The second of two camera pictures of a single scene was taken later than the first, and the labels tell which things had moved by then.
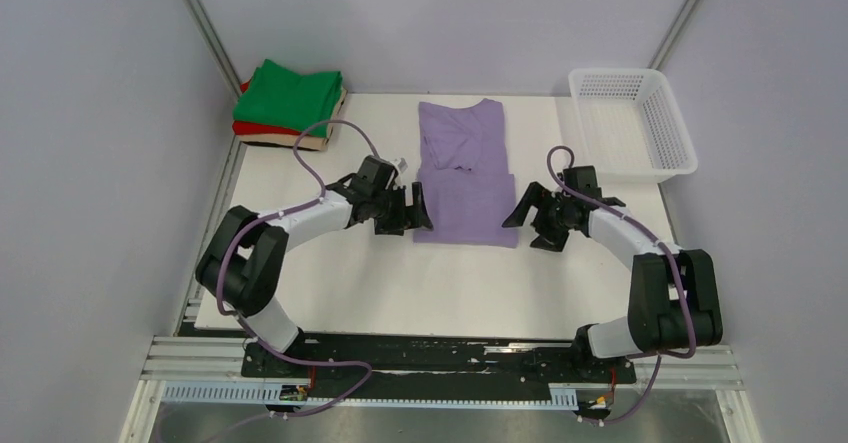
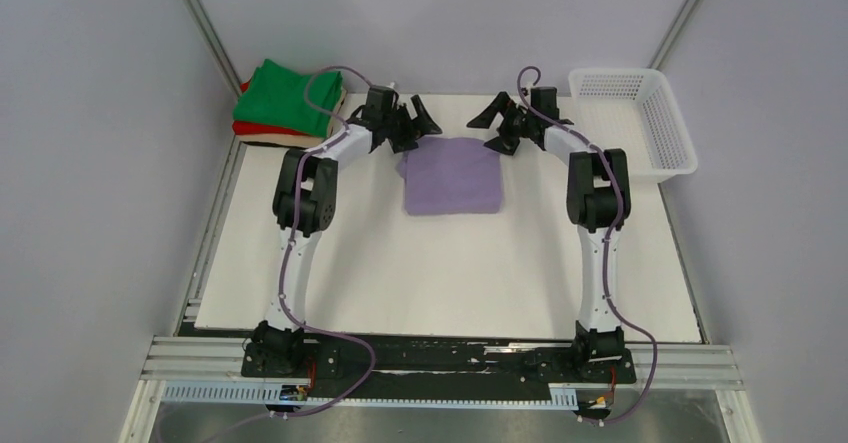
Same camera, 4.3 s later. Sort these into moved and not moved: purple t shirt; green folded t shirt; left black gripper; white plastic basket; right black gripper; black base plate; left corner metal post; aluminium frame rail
Moved: left black gripper; purple t shirt; right black gripper
Not moved: white plastic basket; green folded t shirt; left corner metal post; black base plate; aluminium frame rail
